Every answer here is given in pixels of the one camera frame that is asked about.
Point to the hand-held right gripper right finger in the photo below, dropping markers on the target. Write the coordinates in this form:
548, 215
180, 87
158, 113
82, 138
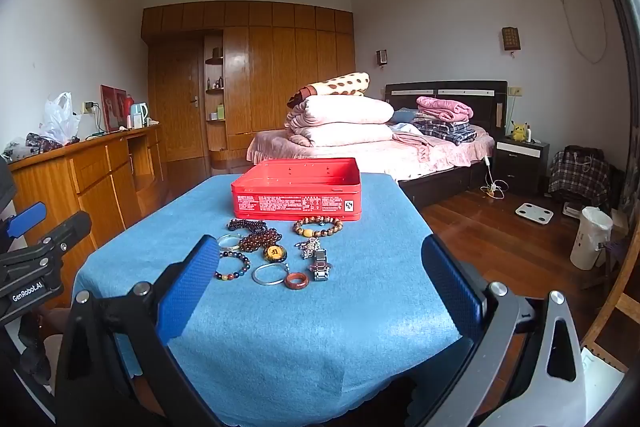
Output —
452, 292

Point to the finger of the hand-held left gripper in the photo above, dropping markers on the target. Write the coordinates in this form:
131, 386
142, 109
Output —
25, 217
65, 227

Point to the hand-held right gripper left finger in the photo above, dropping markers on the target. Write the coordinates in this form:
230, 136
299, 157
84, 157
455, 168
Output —
190, 287

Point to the silver bangle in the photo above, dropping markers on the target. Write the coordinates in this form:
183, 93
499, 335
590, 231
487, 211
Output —
270, 283

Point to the red metal tin box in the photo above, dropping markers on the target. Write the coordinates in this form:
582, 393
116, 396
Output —
300, 202

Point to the wooden sideboard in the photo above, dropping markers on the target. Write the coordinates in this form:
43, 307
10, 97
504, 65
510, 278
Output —
95, 187

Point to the clear glass bangle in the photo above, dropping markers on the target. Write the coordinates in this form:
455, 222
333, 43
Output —
240, 237

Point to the dark patterned cloth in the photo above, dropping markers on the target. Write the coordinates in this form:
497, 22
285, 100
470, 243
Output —
37, 142

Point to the amber oval pendant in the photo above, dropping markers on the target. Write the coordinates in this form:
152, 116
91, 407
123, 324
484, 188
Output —
274, 253

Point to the white plastic bag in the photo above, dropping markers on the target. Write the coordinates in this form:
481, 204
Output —
60, 122

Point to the white bathroom scale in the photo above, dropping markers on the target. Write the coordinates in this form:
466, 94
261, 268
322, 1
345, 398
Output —
535, 213

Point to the blue tablecloth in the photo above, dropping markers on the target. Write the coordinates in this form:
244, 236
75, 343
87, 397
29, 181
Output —
300, 332

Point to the silver wristwatch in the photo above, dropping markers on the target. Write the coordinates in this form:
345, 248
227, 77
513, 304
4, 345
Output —
320, 274

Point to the light blue electric kettle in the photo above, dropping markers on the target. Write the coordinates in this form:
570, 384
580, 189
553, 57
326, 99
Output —
139, 114

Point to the red thermos bottle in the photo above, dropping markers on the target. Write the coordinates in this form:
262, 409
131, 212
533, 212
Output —
129, 104

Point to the black and white nightstand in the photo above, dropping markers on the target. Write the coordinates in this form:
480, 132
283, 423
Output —
520, 167

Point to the white trash bin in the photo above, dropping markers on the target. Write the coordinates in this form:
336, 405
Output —
590, 242

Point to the folded plaid clothes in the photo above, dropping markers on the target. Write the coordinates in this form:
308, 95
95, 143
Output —
450, 131

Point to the wooden door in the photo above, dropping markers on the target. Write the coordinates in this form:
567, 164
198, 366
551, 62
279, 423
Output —
177, 107

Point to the plaid fabric bag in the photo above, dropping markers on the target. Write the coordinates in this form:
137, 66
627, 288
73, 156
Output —
580, 177

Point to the dark wooden bed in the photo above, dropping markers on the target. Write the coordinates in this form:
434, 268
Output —
350, 152

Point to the yellow plush toy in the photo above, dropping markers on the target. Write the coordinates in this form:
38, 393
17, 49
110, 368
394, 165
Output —
519, 131

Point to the light blue garment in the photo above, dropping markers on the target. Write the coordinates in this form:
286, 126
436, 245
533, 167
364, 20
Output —
405, 119

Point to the folded pink blanket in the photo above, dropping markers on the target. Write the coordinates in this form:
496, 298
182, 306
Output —
445, 107

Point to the folded pink quilt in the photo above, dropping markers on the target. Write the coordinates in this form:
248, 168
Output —
345, 112
345, 134

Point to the wooden wardrobe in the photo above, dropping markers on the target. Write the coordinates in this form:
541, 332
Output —
280, 72

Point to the brown spotted blanket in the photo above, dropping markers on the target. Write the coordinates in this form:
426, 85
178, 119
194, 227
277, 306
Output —
345, 84

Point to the wall socket with charger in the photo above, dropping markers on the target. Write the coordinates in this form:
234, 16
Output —
89, 107

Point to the red picture frame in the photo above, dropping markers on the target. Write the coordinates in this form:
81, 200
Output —
112, 107

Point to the wooden chair frame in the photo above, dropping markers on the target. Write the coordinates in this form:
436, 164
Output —
620, 287

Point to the beige wall socket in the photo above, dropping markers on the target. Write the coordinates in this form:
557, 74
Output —
516, 92

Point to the small wall lamp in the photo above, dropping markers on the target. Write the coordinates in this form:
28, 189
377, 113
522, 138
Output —
381, 57

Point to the brown wall ornament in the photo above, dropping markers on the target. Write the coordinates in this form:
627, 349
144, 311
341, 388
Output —
510, 38

